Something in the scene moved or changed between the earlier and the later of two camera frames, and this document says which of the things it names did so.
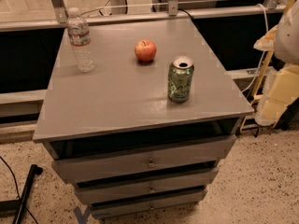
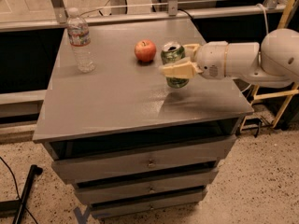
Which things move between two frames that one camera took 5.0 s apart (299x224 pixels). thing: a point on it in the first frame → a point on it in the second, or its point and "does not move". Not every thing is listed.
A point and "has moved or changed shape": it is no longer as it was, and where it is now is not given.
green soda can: [180, 77] has moved or changed shape
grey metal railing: [271, 5] does not move
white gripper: [288, 37] → [211, 60]
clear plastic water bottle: [79, 40] does not move
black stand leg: [7, 206] does not move
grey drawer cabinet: [115, 134] does not move
